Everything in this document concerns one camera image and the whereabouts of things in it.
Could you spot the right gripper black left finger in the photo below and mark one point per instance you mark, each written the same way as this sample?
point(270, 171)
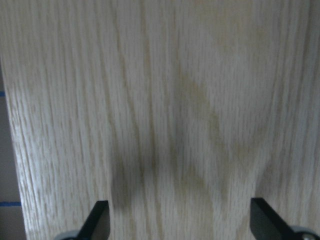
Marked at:
point(97, 225)

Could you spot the light wooden drawer cabinet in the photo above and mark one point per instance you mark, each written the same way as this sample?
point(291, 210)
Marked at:
point(177, 112)

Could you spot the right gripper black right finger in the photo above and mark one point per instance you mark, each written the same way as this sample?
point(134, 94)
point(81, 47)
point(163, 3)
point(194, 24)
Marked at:
point(266, 224)

